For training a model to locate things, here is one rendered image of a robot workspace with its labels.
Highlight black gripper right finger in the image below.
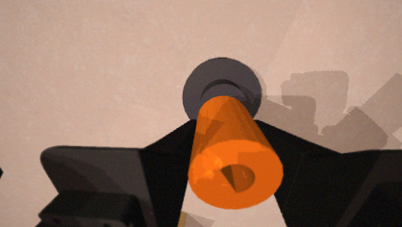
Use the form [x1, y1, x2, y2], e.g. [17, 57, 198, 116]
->
[254, 119, 402, 227]

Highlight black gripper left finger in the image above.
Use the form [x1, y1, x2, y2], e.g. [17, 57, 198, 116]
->
[40, 119, 196, 227]

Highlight orange knob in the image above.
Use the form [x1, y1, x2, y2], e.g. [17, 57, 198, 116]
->
[188, 95, 283, 210]

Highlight dark grey round pedestal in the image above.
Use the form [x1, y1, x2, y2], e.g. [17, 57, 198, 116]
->
[182, 57, 262, 122]

